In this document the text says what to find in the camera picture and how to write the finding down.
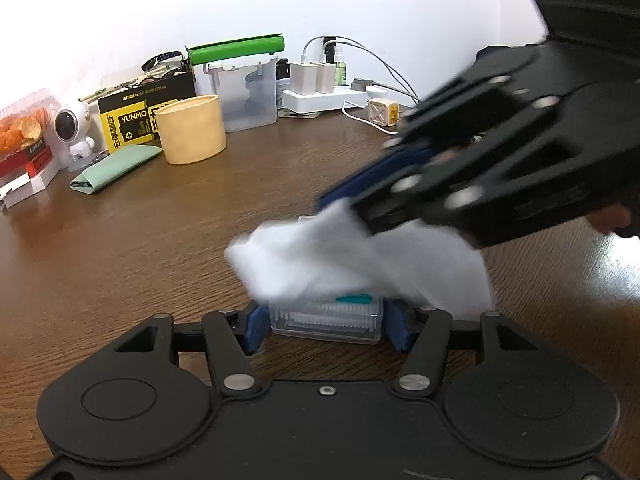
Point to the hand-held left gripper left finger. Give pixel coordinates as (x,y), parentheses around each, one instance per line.
(255,327)

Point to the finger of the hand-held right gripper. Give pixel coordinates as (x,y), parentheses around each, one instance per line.
(480,95)
(450,195)

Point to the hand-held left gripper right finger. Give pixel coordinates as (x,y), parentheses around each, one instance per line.
(400,327)

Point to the clear cotton swab container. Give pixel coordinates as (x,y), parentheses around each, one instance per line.
(325,327)

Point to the white wipe cloth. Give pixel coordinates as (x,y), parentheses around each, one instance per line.
(300,260)

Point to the beige cylindrical container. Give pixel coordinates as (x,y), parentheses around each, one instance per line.
(192,130)

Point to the person's right hand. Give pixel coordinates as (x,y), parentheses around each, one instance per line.
(610,219)

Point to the white cube plug adapter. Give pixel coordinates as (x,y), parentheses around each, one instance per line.
(382,112)

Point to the grey plug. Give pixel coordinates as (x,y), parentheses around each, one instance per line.
(361,84)

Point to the green spray bottle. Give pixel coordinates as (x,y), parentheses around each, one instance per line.
(340,67)

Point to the white power strip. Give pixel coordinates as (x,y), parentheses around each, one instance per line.
(325,102)

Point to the beige charger adapter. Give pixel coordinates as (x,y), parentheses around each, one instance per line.
(324,77)

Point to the white charger adapter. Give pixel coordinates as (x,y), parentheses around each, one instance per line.
(302,77)

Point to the green cloth pouch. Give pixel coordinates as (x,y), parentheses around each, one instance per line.
(115,167)

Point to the black and yellow box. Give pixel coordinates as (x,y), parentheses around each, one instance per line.
(130,122)

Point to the green black box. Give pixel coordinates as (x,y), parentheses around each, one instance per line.
(235,49)

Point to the white flat box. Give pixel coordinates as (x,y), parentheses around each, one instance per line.
(30,187)

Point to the white astronaut figurine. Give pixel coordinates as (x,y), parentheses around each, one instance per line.
(70,125)

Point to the red box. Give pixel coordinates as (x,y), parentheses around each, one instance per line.
(30,159)

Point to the black watch band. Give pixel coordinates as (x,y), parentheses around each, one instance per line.
(160,56)

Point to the clear box of orange snacks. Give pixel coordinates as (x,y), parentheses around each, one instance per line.
(20,130)

